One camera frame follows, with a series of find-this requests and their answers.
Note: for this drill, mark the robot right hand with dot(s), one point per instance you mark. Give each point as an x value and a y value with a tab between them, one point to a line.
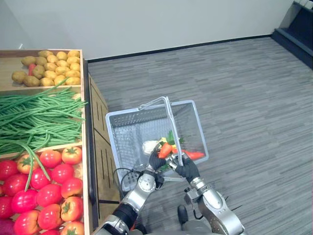
189	170

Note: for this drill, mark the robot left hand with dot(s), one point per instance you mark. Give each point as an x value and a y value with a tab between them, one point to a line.
155	162

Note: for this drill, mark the orange-red pepper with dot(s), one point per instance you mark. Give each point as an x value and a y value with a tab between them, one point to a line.
164	149

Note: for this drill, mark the grey mesh shopping basket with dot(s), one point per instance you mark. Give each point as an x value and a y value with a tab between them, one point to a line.
127	137

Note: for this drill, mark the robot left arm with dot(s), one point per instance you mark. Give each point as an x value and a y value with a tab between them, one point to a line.
144	186

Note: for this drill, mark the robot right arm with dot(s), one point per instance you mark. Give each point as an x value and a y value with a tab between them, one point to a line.
215	205

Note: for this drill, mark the green leafy vegetable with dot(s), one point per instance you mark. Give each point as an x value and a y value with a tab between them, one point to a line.
172	137

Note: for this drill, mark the magenta vegetable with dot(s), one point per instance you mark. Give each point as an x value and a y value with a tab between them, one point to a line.
6	226

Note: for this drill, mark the red carrot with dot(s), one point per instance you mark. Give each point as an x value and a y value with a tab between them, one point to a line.
194	154

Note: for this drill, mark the white garlic bulb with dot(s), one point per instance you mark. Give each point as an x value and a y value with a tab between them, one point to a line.
149	147

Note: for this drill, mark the wooden produce display stand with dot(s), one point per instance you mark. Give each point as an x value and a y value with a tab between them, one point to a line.
100	156

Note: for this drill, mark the red tomato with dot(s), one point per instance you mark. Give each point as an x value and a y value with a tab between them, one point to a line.
26	222
14	184
72	208
49	195
62	173
71	155
50	158
72	187
7	169
24	200
1	190
72	228
23	165
39	180
49	216
5	206

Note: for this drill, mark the curved green long bean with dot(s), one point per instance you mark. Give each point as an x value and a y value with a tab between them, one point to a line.
29	169
43	169

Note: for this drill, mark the yellow-brown potato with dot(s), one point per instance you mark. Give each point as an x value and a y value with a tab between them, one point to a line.
41	60
73	81
19	76
62	70
31	81
73	53
47	81
50	74
62	63
38	71
28	60
61	55
50	66
73	60
45	53
75	66
72	73
60	79
52	58

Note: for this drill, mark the green long bean pile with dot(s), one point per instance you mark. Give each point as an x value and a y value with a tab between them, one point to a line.
36	117

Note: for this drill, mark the small orange carrot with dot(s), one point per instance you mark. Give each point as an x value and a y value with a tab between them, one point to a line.
31	69

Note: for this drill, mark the dark shelf unit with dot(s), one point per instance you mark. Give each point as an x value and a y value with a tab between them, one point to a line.
298	31

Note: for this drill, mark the white items on shelf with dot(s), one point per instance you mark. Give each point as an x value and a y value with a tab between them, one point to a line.
305	2

